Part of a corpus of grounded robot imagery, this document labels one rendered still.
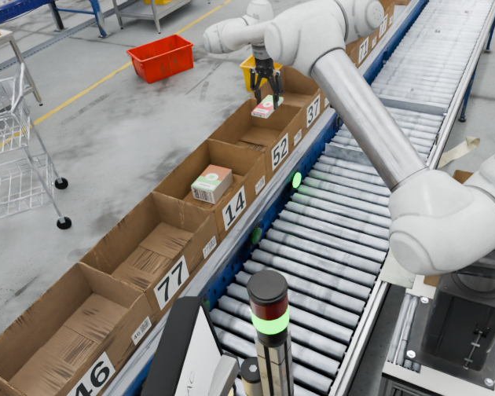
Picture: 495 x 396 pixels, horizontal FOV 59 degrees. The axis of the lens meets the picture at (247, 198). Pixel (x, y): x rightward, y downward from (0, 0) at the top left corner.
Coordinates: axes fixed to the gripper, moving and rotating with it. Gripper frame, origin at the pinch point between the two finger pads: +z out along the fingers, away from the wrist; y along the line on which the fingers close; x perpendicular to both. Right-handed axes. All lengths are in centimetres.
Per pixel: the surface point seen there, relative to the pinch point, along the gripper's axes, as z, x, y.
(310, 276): 43, -48, 41
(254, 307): -47, -122, 65
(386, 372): 42, -74, 77
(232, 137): 23.8, 0.1, -20.7
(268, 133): 28.1, 15.7, -9.6
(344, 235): 43, -22, 45
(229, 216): 21, -51, 8
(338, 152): 39, 28, 23
